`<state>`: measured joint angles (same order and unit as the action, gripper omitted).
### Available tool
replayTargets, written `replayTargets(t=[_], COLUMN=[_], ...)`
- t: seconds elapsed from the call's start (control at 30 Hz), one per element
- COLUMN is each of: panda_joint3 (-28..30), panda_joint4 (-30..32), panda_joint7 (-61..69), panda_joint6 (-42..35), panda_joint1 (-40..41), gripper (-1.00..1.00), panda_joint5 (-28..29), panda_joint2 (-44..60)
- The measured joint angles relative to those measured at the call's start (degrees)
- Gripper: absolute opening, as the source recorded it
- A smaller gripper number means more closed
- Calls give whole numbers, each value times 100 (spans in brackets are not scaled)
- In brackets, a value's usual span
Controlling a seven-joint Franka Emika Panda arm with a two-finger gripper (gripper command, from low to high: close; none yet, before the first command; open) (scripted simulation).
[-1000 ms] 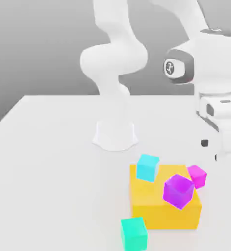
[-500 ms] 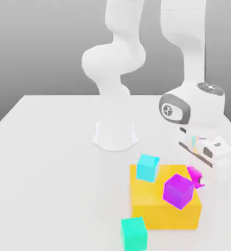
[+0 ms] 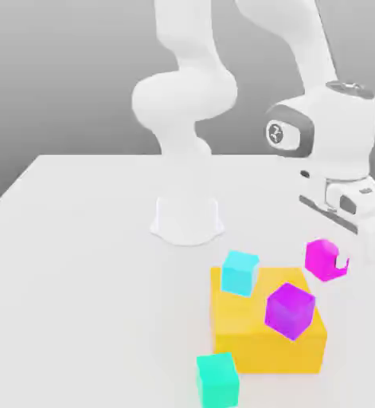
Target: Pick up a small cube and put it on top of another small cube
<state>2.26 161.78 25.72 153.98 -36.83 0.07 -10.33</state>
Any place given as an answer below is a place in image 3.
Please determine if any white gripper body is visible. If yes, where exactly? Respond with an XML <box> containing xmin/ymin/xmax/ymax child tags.
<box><xmin>298</xmin><ymin>194</ymin><xmax>375</xmax><ymax>265</ymax></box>

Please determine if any small magenta cube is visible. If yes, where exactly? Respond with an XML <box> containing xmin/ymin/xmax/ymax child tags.
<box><xmin>304</xmin><ymin>238</ymin><xmax>350</xmax><ymax>284</ymax></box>

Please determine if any small purple cube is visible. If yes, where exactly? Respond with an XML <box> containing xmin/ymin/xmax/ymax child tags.
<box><xmin>264</xmin><ymin>281</ymin><xmax>317</xmax><ymax>343</ymax></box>

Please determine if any small cyan cube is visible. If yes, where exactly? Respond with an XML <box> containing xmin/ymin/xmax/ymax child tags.
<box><xmin>220</xmin><ymin>249</ymin><xmax>260</xmax><ymax>298</ymax></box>

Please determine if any small turquoise cube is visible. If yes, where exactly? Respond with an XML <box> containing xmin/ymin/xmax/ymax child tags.
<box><xmin>195</xmin><ymin>351</ymin><xmax>241</xmax><ymax>408</ymax></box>

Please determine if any large yellow box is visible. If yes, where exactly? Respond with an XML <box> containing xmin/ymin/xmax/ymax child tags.
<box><xmin>209</xmin><ymin>266</ymin><xmax>329</xmax><ymax>375</ymax></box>

